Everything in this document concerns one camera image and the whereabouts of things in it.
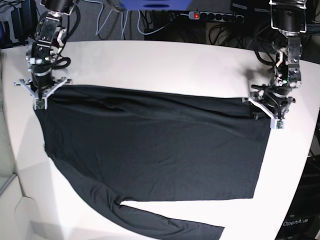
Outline white power strip red switch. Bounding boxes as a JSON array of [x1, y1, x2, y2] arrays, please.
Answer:
[[186, 11, 245, 24]]

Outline white cable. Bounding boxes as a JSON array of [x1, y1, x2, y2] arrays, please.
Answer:
[[95, 2, 173, 41]]

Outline blue box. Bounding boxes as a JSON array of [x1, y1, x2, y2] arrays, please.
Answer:
[[120, 0, 191, 11]]

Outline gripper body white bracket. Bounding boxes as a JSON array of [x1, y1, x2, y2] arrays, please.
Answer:
[[13, 69, 73, 110], [241, 84, 296, 130]]

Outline black OpenArm equipment case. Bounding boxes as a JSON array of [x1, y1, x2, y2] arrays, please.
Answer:
[[276, 155, 320, 240]]

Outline black long-sleeve T-shirt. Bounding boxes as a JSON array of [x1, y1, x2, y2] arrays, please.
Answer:
[[35, 85, 271, 240]]

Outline black power adapter bricks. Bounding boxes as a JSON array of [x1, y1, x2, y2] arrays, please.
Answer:
[[11, 0, 38, 41]]

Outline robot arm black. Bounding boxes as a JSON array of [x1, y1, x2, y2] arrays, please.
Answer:
[[14, 0, 81, 110], [243, 0, 307, 129]]

